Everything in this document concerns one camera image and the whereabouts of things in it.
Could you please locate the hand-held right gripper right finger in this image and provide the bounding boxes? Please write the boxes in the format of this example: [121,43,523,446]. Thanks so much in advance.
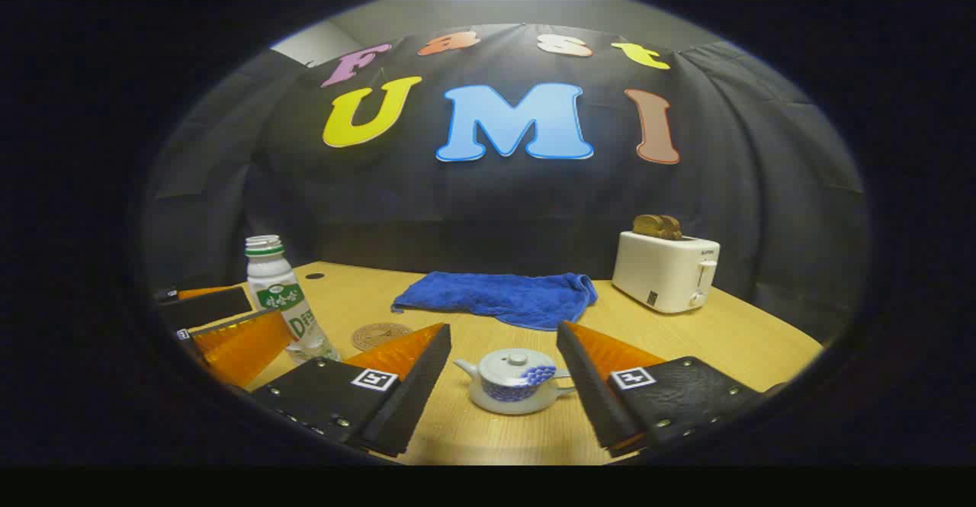
[555,321,766,459]

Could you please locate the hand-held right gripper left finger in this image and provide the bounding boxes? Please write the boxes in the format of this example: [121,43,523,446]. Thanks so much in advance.
[250,322,452,459]

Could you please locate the round brown coaster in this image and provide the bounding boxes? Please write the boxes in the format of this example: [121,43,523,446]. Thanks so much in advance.
[352,322,414,351]

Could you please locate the white green-label water bottle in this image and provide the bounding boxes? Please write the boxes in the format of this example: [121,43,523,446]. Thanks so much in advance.
[244,235,342,363]

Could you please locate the white teacup lid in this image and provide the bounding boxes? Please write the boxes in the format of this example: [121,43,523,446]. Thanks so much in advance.
[478,348,556,383]

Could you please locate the white blue-patterned teacup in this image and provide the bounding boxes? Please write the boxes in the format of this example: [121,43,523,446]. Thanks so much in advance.
[454,358,578,416]

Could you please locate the blue towel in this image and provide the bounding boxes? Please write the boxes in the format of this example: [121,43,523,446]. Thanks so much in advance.
[391,271,599,332]

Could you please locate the white toaster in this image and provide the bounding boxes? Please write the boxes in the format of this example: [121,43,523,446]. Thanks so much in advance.
[612,230,721,314]

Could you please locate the black backdrop cloth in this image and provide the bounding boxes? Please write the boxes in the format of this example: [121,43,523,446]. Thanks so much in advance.
[141,23,870,344]

